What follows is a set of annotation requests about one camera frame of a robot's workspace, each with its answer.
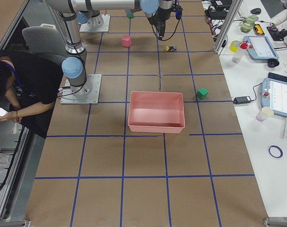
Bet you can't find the red capped squeeze bottle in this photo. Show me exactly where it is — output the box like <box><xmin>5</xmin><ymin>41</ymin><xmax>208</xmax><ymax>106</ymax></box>
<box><xmin>232</xmin><ymin>40</ymin><xmax>249</xmax><ymax>63</ymax></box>

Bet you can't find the aluminium frame post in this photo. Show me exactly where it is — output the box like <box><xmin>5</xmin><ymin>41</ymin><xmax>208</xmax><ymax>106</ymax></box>
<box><xmin>213</xmin><ymin>0</ymin><xmax>243</xmax><ymax>53</ymax></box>

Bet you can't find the paper cup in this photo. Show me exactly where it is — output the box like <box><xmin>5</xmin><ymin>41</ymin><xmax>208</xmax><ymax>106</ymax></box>
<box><xmin>256</xmin><ymin>107</ymin><xmax>274</xmax><ymax>122</ymax></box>

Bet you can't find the green cube near bin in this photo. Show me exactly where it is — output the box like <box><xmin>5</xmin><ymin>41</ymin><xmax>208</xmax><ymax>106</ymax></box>
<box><xmin>196</xmin><ymin>87</ymin><xmax>209</xmax><ymax>99</ymax></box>

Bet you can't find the teach pendant far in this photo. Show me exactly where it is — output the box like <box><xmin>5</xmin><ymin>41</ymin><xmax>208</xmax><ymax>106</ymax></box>
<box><xmin>243</xmin><ymin>35</ymin><xmax>279</xmax><ymax>60</ymax></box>

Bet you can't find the yellow push button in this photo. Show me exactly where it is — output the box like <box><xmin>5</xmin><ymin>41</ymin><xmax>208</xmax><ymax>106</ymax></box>
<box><xmin>165</xmin><ymin>45</ymin><xmax>176</xmax><ymax>52</ymax></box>

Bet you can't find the green cube front left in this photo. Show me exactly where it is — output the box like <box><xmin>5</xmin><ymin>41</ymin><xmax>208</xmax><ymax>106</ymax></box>
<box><xmin>127</xmin><ymin>13</ymin><xmax>134</xmax><ymax>19</ymax></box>

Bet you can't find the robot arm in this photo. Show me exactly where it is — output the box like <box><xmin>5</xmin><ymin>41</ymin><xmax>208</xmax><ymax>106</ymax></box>
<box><xmin>46</xmin><ymin>0</ymin><xmax>183</xmax><ymax>98</ymax></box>
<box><xmin>77</xmin><ymin>10</ymin><xmax>104</xmax><ymax>28</ymax></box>

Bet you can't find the seated person in black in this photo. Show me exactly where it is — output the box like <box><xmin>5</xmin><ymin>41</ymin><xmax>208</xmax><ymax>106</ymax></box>
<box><xmin>0</xmin><ymin>50</ymin><xmax>63</xmax><ymax>138</ymax></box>

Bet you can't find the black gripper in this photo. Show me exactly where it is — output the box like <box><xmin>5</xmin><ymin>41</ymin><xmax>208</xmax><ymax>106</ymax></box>
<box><xmin>148</xmin><ymin>6</ymin><xmax>183</xmax><ymax>41</ymax></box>

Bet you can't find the yellow tape roll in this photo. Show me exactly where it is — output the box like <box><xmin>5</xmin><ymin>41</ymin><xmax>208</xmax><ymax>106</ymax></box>
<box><xmin>229</xmin><ymin>40</ymin><xmax>242</xmax><ymax>53</ymax></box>

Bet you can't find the black power adapter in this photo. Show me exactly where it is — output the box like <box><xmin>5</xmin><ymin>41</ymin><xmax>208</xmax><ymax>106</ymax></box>
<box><xmin>233</xmin><ymin>96</ymin><xmax>252</xmax><ymax>105</ymax></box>

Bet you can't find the teach pendant near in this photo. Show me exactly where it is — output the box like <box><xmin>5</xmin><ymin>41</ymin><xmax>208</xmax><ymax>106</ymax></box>
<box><xmin>261</xmin><ymin>78</ymin><xmax>287</xmax><ymax>117</ymax></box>

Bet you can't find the pink cube centre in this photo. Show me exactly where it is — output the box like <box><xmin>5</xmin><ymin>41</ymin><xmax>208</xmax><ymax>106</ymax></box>
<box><xmin>122</xmin><ymin>35</ymin><xmax>132</xmax><ymax>48</ymax></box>

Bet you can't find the pink plastic bin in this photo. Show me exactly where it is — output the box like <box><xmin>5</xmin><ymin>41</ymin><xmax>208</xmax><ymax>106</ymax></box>
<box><xmin>128</xmin><ymin>91</ymin><xmax>185</xmax><ymax>133</ymax></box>

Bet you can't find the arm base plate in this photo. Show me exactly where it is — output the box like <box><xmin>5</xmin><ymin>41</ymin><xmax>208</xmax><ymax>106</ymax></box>
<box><xmin>80</xmin><ymin>14</ymin><xmax>111</xmax><ymax>33</ymax></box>
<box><xmin>59</xmin><ymin>74</ymin><xmax>102</xmax><ymax>105</ymax></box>

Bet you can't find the white office chair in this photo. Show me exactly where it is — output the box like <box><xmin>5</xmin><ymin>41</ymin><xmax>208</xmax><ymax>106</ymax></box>
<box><xmin>22</xmin><ymin>26</ymin><xmax>69</xmax><ymax>66</ymax></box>

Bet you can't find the blue tape roll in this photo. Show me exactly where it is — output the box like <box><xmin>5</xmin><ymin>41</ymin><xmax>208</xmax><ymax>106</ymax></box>
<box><xmin>268</xmin><ymin>145</ymin><xmax>283</xmax><ymax>158</ymax></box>

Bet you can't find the teach pendant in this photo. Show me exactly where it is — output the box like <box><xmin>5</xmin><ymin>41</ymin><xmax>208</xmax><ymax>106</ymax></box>
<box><xmin>243</xmin><ymin>35</ymin><xmax>279</xmax><ymax>60</ymax></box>
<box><xmin>261</xmin><ymin>78</ymin><xmax>287</xmax><ymax>117</ymax></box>

